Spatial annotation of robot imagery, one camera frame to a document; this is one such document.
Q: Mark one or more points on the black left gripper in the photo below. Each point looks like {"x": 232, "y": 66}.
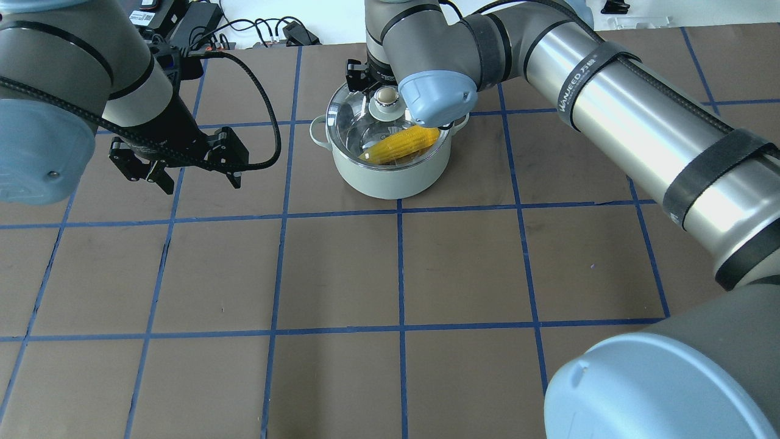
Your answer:
{"x": 177, "y": 131}

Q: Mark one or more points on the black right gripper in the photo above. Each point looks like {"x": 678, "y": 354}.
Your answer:
{"x": 355, "y": 74}

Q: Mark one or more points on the yellow corn cob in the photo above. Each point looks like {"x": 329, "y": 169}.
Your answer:
{"x": 399, "y": 145}

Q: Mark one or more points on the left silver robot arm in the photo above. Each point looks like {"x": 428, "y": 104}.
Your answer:
{"x": 89, "y": 54}

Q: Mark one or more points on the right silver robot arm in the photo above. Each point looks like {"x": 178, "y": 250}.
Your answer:
{"x": 711, "y": 372}

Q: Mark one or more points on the white cooking pot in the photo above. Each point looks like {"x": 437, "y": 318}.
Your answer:
{"x": 389, "y": 184}

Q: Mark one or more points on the black power adapter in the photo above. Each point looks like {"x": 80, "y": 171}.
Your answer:
{"x": 296, "y": 34}

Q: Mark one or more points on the large black power brick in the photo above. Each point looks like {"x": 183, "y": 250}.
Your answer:
{"x": 199, "y": 18}

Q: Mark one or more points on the brown gridded table mat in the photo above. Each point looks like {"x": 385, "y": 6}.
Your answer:
{"x": 297, "y": 307}

